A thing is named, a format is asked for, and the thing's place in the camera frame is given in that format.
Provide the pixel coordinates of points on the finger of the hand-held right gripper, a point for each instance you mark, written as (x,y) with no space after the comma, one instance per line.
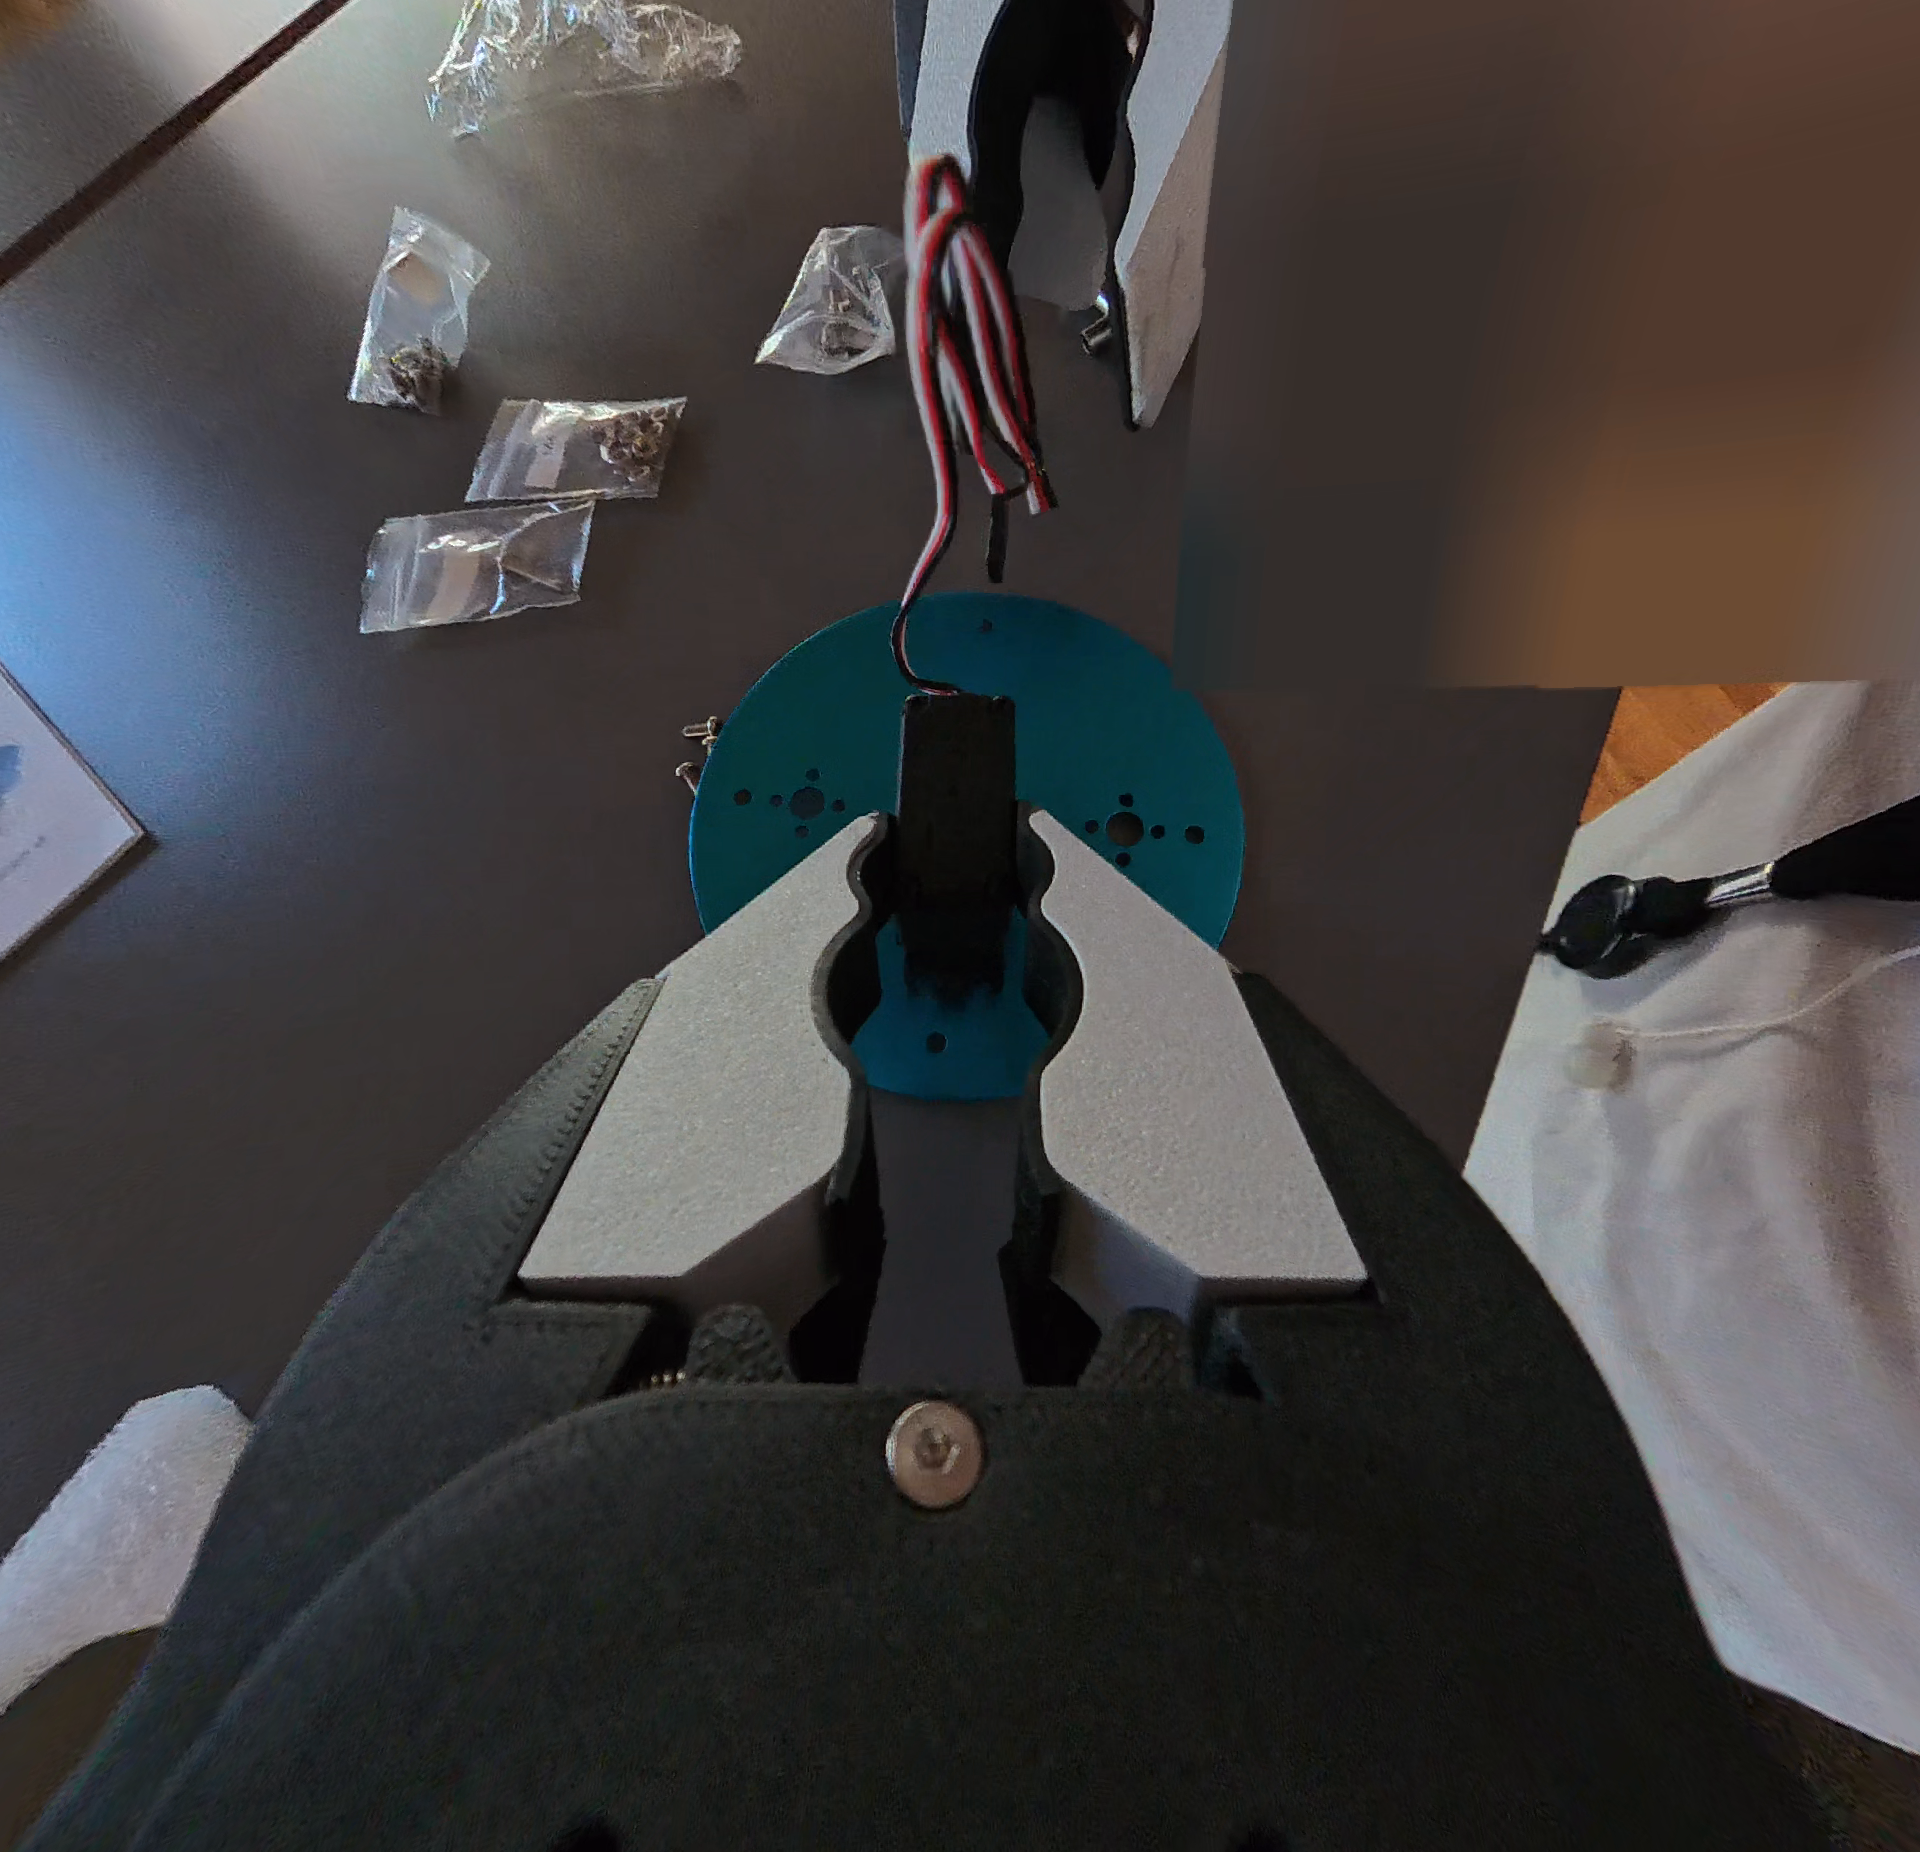
(1184,158)
(938,37)

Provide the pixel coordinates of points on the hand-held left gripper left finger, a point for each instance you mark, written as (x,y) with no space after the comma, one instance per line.
(707,1132)

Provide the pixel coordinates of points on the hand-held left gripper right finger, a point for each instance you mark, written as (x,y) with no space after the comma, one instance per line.
(1184,1102)

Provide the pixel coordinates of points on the clear bag of nuts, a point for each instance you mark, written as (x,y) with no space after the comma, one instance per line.
(835,316)

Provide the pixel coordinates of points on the dark grey desk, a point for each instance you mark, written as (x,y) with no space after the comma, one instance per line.
(301,981)

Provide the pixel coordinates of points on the crumpled clear plastic wrap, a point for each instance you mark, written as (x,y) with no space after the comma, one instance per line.
(569,37)

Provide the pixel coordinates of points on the blue round metal plate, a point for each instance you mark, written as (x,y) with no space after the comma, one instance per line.
(1051,682)

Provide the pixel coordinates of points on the clear bag of screws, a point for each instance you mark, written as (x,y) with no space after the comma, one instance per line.
(569,451)
(413,338)

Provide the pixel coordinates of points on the flat clear bag white label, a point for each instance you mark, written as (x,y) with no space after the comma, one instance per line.
(465,570)

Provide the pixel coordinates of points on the white foam piece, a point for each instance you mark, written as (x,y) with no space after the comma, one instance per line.
(105,1521)

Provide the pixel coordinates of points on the illustrated assembly manual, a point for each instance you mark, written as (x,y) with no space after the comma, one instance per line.
(44,832)

